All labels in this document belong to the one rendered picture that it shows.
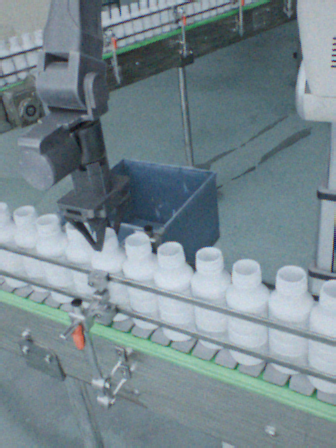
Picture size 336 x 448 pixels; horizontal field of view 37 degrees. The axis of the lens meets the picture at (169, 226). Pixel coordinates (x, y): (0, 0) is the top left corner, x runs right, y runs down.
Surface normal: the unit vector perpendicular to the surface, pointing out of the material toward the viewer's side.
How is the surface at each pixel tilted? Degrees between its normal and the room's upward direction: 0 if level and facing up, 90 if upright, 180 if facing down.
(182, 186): 90
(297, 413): 90
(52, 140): 91
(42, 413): 0
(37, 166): 90
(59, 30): 62
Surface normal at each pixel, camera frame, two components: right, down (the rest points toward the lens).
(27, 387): -0.11, -0.83
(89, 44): 0.84, 0.18
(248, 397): -0.48, 0.54
